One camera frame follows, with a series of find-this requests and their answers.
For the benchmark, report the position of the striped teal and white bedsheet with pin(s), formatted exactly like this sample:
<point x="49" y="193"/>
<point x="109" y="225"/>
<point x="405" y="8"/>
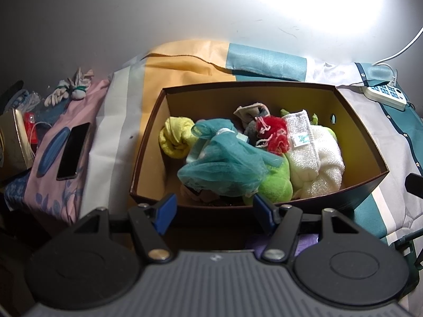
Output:
<point x="185" y="66"/>

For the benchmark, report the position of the white bubbly cloth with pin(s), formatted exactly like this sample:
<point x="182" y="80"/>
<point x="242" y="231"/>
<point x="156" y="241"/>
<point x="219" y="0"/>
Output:
<point x="327" y="165"/>

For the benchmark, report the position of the red packet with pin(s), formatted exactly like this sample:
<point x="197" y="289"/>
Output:
<point x="29" y="128"/>

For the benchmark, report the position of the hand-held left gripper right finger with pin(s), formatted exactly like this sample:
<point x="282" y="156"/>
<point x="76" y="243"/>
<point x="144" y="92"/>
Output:
<point x="262" y="213"/>

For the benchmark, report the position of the gold box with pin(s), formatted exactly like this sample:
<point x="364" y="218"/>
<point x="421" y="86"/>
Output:
<point x="13" y="145"/>

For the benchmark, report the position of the bundle of white gloves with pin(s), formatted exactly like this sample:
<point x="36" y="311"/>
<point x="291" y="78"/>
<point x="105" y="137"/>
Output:
<point x="71" y="87"/>

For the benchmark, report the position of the red fuzzy sock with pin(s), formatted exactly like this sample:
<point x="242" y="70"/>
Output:
<point x="276" y="132"/>

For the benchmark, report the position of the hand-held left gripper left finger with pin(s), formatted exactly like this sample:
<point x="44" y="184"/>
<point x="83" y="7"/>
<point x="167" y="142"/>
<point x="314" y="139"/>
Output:
<point x="167" y="213"/>

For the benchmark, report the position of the white power strip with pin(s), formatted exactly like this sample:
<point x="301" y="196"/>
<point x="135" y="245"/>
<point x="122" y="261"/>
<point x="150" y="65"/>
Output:
<point x="383" y="95"/>

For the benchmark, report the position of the dark brown cardboard box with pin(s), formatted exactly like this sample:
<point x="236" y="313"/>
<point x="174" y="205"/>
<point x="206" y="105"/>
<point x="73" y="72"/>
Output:
<point x="360" y="185"/>

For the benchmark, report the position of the purple plastic packet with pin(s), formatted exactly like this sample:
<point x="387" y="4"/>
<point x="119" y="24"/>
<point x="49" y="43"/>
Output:
<point x="281" y="242"/>

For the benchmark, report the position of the yellow towel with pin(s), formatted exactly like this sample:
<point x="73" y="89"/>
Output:
<point x="175" y="135"/>

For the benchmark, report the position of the white towel with label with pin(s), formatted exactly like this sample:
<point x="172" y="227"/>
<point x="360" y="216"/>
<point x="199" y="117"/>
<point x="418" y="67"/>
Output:
<point x="302" y="138"/>

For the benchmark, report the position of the teal mesh pouf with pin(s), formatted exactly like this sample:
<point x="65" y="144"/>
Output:
<point x="224" y="161"/>

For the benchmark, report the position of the black smartphone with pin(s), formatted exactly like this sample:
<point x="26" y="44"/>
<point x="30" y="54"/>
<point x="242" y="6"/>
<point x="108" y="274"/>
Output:
<point x="73" y="152"/>

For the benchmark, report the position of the pink patterned pillow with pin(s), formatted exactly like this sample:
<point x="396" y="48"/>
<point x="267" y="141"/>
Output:
<point x="53" y="185"/>

